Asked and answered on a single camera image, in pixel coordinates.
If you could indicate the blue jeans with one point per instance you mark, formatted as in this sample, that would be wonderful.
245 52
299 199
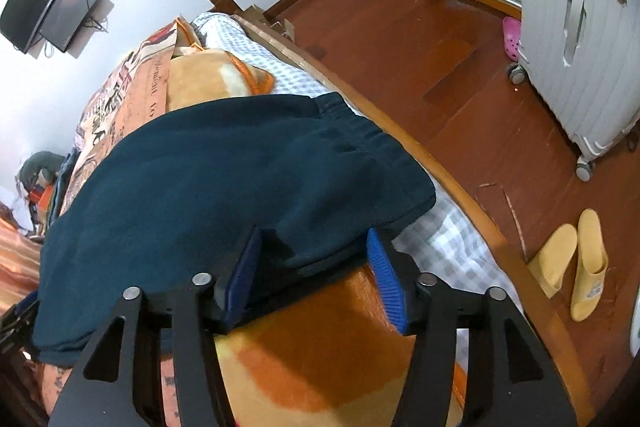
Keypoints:
64 187

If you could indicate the yellow slipper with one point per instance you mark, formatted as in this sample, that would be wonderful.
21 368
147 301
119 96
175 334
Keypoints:
552 257
590 267

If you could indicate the white ribbed suitcase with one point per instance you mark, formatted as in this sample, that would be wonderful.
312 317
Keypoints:
575 82

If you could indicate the striped orange curtain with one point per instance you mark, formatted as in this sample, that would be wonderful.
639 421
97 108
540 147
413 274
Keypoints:
15 257

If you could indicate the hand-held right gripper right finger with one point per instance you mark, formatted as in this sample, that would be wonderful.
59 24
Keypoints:
387 282

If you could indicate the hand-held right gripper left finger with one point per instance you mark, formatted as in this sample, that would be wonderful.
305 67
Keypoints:
245 277

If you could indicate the orange fleece blanket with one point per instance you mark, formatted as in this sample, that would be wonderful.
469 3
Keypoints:
310 357

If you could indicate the pink clog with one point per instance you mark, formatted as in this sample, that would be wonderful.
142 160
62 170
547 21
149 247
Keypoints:
511 39

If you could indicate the small black wall monitor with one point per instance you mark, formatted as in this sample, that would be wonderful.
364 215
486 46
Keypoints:
65 17

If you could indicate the wooden bed frame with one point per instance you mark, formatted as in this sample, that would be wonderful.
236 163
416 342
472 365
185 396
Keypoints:
500 247

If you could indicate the dark pants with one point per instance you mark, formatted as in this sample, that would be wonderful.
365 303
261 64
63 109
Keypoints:
200 187

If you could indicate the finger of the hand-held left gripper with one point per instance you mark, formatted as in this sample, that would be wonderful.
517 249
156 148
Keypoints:
17 324

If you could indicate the printed blanket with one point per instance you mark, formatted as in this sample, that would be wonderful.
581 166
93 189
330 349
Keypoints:
140 77

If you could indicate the checked bed sheet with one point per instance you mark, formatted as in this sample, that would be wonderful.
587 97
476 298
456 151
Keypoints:
440 237

